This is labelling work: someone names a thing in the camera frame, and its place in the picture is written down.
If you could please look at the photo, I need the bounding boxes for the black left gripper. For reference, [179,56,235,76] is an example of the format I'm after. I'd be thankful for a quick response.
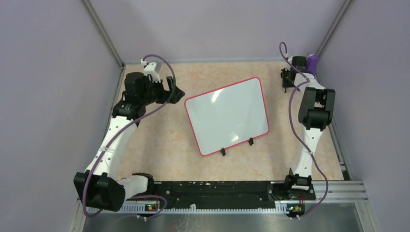
[139,76,184,105]

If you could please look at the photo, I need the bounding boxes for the pink framed whiteboard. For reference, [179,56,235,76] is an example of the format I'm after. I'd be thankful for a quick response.
[184,77,270,156]

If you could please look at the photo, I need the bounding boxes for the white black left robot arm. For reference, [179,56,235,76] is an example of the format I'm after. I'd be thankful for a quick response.
[73,72,185,212]

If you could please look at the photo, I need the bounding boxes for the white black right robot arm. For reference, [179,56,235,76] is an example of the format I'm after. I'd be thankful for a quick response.
[281,55,336,199]

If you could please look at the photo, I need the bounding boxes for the black whiteboard clip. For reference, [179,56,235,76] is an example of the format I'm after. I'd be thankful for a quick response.
[220,148,226,156]
[248,138,254,146]

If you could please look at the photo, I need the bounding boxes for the purple marker holder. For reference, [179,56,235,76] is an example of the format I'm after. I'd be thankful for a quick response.
[306,54,319,77]

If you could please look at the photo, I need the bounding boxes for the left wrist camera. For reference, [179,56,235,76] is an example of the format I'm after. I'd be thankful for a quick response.
[141,59,161,83]

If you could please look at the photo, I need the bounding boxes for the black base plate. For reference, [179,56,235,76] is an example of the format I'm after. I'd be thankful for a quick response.
[147,181,316,210]

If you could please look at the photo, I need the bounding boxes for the white cable duct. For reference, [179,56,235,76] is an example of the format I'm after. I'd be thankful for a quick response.
[102,203,289,214]

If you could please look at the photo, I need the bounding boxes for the aluminium frame rail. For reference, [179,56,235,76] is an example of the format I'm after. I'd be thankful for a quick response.
[306,181,368,203]

